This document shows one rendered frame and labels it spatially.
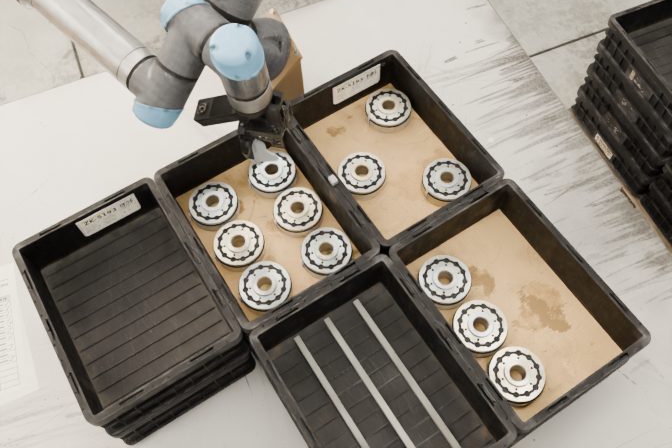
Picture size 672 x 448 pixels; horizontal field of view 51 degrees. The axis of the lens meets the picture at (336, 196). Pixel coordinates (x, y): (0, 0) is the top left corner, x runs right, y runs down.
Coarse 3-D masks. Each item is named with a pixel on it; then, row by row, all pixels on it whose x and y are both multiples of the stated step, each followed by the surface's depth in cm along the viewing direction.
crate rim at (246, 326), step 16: (288, 128) 146; (208, 144) 144; (304, 144) 144; (176, 160) 143; (160, 176) 141; (320, 176) 140; (336, 192) 138; (176, 208) 139; (352, 208) 136; (192, 240) 134; (368, 240) 132; (208, 256) 132; (368, 256) 131; (208, 272) 131; (336, 272) 129; (224, 288) 130; (320, 288) 128; (288, 304) 127; (240, 320) 125; (256, 320) 125
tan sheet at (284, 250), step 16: (224, 176) 152; (240, 176) 152; (304, 176) 151; (192, 192) 150; (240, 192) 150; (240, 208) 148; (256, 208) 148; (272, 208) 148; (192, 224) 146; (256, 224) 146; (272, 224) 146; (336, 224) 146; (208, 240) 145; (272, 240) 144; (288, 240) 144; (272, 256) 142; (288, 256) 142; (224, 272) 141; (240, 272) 141; (288, 272) 141; (304, 272) 140; (304, 288) 139; (240, 304) 138
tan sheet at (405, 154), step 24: (336, 120) 158; (360, 120) 158; (336, 144) 155; (360, 144) 155; (384, 144) 155; (408, 144) 155; (432, 144) 154; (336, 168) 152; (408, 168) 152; (384, 192) 149; (408, 192) 149; (384, 216) 146; (408, 216) 146
